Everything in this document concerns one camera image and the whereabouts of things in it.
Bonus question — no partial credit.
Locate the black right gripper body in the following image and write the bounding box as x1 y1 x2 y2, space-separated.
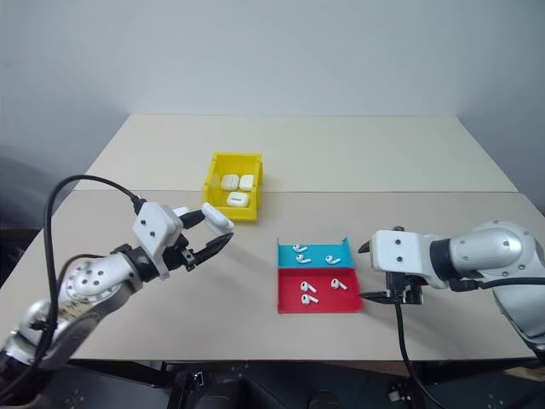
384 270 424 307

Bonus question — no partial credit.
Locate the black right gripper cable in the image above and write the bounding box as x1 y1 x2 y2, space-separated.
393 300 455 409

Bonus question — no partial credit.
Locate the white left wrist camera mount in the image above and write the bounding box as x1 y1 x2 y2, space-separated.
131 202 183 281

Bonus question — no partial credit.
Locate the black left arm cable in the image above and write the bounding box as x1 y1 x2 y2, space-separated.
16 175 148 384

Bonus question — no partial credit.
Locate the red tray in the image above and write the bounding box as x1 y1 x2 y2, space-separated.
276 267 364 315

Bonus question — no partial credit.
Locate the blue tray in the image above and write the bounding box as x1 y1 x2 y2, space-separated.
276 236 356 270

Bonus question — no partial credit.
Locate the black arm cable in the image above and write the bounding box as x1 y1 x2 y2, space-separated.
16 175 148 384
450 276 545 294

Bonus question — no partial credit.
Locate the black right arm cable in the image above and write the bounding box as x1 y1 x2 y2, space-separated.
450 276 545 294

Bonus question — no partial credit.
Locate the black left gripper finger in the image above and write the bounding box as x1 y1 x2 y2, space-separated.
178 209 207 230
191 232 236 268

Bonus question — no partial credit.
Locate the yellow plastic bin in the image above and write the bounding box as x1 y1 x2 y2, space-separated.
200 151 266 224

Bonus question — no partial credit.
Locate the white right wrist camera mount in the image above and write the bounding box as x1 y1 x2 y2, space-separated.
369 229 440 283

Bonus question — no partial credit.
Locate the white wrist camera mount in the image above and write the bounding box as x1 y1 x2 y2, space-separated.
369 229 440 283
131 202 183 281

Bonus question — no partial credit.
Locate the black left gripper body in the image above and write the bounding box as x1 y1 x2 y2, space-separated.
163 232 201 273

